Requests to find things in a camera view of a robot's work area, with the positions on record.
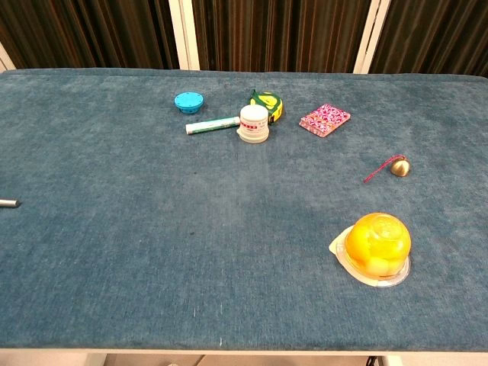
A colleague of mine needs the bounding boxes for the yellow fruit jelly cup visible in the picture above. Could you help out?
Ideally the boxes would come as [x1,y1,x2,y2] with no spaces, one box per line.
[328,212,413,287]

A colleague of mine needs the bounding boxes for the green yellow tape measure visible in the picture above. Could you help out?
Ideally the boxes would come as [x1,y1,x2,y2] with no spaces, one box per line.
[249,89,284,124]

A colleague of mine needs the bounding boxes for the white green tube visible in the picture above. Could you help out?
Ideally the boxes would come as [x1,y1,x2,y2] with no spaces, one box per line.
[185,116,242,136]

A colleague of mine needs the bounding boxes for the white frame post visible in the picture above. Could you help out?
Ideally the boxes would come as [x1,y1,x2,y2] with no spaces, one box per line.
[0,41,17,73]
[352,0,392,75]
[168,0,201,71]

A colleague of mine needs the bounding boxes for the white round jar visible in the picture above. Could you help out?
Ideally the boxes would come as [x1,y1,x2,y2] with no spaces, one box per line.
[236,104,271,144]

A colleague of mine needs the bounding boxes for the blue round plastic disc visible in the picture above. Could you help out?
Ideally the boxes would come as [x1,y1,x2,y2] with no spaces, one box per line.
[174,91,205,115]

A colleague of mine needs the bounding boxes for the pink patterned notebook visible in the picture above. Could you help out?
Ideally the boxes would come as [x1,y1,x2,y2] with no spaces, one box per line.
[298,103,352,138]

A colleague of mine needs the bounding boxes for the dark striped curtain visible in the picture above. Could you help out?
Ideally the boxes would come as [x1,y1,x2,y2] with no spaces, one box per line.
[0,0,488,79]

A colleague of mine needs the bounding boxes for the blue fabric table cloth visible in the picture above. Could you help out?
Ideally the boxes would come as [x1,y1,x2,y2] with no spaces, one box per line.
[0,67,488,352]

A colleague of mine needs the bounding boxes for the brass bell with red cord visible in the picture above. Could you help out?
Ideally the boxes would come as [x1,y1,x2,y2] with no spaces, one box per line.
[363,153,412,185]

